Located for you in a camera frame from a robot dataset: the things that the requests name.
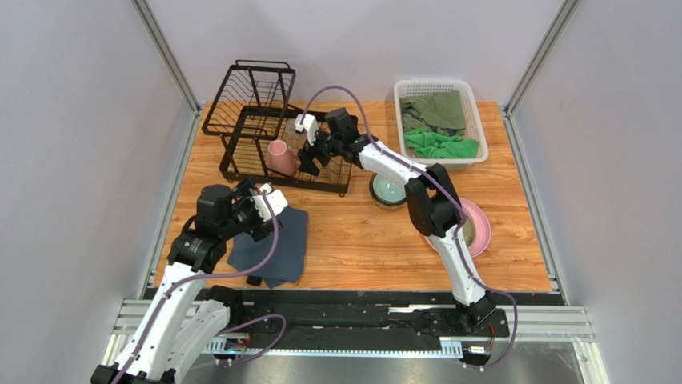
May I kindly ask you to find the clear glass plate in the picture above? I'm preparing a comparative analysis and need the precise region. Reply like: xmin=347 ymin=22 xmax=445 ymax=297
xmin=462 ymin=217 xmax=477 ymax=247

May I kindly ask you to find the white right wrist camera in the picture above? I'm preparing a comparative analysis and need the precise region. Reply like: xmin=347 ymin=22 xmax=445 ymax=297
xmin=294 ymin=114 xmax=319 ymax=146

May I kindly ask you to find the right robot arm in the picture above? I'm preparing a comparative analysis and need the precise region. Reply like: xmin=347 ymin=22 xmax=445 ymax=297
xmin=293 ymin=108 xmax=495 ymax=333

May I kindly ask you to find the aluminium front rail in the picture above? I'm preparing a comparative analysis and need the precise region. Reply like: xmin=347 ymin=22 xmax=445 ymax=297
xmin=109 ymin=298 xmax=598 ymax=359

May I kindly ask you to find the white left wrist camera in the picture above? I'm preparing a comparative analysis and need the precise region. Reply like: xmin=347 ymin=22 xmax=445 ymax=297
xmin=251 ymin=183 xmax=288 ymax=222

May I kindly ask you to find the dark blue cloth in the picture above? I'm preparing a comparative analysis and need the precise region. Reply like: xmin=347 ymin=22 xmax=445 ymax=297
xmin=227 ymin=207 xmax=309 ymax=289

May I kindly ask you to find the clear drinking glass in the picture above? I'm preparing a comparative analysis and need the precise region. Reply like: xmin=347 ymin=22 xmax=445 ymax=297
xmin=283 ymin=120 xmax=307 ymax=154

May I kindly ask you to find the brown speckled bowl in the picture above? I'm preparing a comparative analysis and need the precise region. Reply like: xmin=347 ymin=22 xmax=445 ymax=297
xmin=369 ymin=174 xmax=407 ymax=210

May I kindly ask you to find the aluminium frame post right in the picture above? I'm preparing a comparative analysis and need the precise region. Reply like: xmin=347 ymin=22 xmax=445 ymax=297
xmin=504 ymin=0 xmax=581 ymax=115

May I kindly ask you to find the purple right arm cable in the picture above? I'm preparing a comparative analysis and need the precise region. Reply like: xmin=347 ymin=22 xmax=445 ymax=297
xmin=298 ymin=85 xmax=519 ymax=372

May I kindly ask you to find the pink mug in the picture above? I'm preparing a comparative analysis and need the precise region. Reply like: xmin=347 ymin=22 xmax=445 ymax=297
xmin=267 ymin=140 xmax=300 ymax=176

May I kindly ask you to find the bright green cloth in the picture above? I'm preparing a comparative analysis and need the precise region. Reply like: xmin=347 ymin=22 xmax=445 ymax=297
xmin=403 ymin=128 xmax=479 ymax=159

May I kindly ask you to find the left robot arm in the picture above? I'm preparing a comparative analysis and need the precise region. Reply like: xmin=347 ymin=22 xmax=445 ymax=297
xmin=90 ymin=178 xmax=288 ymax=383

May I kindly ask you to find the olive green cloth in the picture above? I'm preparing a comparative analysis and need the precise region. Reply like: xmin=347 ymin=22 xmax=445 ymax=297
xmin=399 ymin=90 xmax=467 ymax=136

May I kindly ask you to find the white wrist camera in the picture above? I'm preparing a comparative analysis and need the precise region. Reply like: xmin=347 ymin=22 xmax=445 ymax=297
xmin=294 ymin=114 xmax=319 ymax=146
xmin=251 ymin=183 xmax=288 ymax=222

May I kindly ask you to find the black wire dish rack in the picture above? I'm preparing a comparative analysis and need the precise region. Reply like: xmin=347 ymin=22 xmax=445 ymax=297
xmin=202 ymin=60 xmax=351 ymax=196

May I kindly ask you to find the white plastic basket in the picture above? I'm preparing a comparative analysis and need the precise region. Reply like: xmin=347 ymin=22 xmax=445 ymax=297
xmin=394 ymin=79 xmax=489 ymax=170

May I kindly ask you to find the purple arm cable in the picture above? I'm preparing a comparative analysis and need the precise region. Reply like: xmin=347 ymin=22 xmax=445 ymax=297
xmin=298 ymin=85 xmax=519 ymax=372
xmin=109 ymin=189 xmax=287 ymax=384

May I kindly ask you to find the aluminium frame post left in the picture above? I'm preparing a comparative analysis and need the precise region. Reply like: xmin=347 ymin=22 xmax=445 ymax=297
xmin=131 ymin=0 xmax=201 ymax=115

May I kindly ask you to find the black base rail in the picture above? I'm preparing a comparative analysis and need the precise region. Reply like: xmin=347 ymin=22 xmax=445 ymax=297
xmin=181 ymin=287 xmax=566 ymax=353

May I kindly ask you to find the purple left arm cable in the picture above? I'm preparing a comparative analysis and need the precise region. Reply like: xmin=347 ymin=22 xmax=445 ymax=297
xmin=109 ymin=189 xmax=287 ymax=384

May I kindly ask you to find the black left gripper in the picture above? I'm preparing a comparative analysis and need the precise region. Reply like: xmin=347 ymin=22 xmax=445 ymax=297
xmin=219 ymin=177 xmax=283 ymax=242

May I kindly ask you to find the light blue ribbed bowl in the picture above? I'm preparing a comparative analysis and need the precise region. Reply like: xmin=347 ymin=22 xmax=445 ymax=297
xmin=370 ymin=174 xmax=406 ymax=204

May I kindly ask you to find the large pink plate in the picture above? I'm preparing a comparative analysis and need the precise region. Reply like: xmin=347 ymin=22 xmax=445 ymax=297
xmin=425 ymin=198 xmax=492 ymax=258

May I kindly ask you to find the aluminium frame post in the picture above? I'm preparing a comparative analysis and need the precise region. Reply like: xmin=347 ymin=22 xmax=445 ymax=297
xmin=504 ymin=0 xmax=581 ymax=115
xmin=131 ymin=0 xmax=201 ymax=115

